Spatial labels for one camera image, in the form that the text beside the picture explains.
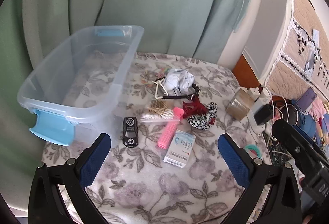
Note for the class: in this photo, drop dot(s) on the black charger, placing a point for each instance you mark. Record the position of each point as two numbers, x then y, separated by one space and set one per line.
263 115

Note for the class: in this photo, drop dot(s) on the clear plastic storage container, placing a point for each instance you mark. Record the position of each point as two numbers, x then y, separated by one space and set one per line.
46 90

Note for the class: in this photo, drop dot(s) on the black and white spotted scrunchie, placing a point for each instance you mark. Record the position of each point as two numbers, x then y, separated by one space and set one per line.
203 121

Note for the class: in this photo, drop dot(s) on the purple box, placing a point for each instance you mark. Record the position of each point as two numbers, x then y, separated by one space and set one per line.
307 98

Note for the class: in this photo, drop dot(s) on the dark round pot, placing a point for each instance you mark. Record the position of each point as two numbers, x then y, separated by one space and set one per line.
290 111

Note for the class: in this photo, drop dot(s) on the white power strip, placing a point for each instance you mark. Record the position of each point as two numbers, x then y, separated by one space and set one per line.
260 100

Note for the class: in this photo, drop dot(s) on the brown tape roll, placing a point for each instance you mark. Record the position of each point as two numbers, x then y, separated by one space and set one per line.
239 106

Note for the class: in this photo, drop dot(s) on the white paper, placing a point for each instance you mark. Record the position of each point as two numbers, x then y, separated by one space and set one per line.
177 80

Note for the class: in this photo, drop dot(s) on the bag of cotton swabs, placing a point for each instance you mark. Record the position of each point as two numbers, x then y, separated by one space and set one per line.
156 111

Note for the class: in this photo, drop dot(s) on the white medicine box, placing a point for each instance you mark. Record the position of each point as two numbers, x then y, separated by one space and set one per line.
180 149

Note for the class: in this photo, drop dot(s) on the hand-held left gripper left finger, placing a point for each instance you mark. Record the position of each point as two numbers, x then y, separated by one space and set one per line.
93 162

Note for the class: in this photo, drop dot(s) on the black toy car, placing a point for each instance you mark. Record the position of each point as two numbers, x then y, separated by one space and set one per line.
130 131

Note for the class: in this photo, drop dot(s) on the pale green curtain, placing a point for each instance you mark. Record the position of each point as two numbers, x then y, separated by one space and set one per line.
154 8

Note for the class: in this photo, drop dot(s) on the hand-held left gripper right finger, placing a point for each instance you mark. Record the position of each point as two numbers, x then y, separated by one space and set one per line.
234 162

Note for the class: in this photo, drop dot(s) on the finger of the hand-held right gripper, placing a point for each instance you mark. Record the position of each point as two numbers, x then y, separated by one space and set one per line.
290 136
304 134

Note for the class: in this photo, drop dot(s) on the grey floral blanket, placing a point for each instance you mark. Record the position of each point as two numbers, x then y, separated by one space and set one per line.
144 188

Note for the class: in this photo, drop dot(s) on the red hair claw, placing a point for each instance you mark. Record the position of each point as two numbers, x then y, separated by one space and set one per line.
191 108

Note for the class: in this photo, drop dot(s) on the pink clothes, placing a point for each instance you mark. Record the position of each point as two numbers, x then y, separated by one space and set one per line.
318 108

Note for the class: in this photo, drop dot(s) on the pink hair roller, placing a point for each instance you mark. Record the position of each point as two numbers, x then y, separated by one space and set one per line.
167 134

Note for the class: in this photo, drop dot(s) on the white plastic clip hanger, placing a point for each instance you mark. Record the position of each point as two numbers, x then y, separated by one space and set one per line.
157 90

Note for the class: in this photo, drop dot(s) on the beige quilted cover with lace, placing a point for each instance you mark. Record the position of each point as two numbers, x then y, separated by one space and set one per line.
287 72

